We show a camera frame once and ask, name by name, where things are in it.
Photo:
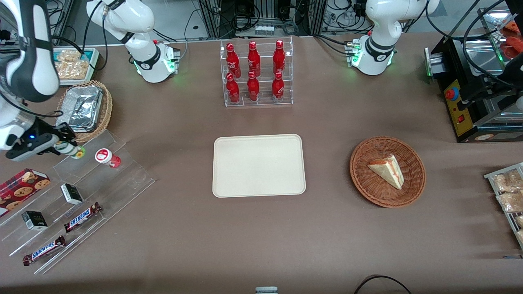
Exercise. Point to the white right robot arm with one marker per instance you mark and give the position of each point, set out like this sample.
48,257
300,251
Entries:
28,61

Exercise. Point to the green-lidded yogurt cup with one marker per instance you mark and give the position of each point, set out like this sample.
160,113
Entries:
77,153

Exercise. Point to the black machine with red button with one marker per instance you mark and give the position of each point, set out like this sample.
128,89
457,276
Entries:
461,118

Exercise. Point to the clear bag of snacks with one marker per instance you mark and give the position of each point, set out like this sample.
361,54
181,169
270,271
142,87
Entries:
508,181
512,202

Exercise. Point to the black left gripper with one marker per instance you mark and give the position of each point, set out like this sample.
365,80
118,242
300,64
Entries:
515,68

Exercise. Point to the light tan wicker basket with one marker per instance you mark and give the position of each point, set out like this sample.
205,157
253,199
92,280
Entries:
107,106

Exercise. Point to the clear bag of crackers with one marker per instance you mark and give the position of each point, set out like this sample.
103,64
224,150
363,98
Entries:
69,65

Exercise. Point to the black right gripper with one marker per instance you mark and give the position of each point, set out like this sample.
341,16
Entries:
52,135

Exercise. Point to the white power strip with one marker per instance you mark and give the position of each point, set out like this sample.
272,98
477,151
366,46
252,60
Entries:
264,29

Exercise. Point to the red food item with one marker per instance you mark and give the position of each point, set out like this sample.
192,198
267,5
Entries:
514,47

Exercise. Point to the beige plastic tray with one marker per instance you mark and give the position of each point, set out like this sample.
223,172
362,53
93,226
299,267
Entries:
258,165

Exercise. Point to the red-lidded yogurt cup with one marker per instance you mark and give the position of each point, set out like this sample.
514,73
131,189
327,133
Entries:
107,157

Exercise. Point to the grey device edge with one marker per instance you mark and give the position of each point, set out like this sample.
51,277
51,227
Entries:
266,290

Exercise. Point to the wrapped sandwich wedge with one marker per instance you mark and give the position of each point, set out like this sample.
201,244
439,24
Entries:
388,169

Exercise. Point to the red plaid cookie box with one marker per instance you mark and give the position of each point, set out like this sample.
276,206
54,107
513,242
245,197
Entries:
22,188

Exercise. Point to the small black box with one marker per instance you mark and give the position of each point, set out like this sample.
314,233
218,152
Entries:
34,220
72,194

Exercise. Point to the white snack bin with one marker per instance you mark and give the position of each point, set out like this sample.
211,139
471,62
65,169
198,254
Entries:
94,65

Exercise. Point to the silver foil tray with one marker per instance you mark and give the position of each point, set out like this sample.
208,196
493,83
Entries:
83,106

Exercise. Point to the brown round wicker basket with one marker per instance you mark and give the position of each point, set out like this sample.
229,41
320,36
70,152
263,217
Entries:
367,188

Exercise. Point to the clear acrylic bottle rack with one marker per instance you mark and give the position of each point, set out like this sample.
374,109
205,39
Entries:
263,102

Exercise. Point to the clear acrylic stepped display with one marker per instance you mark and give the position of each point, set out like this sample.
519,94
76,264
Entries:
118,183

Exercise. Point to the red cola bottle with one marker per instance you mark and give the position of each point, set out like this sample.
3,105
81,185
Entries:
253,59
253,87
232,90
278,87
233,59
279,57

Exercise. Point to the Snickers chocolate bar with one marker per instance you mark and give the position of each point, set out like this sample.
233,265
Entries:
81,217
44,250

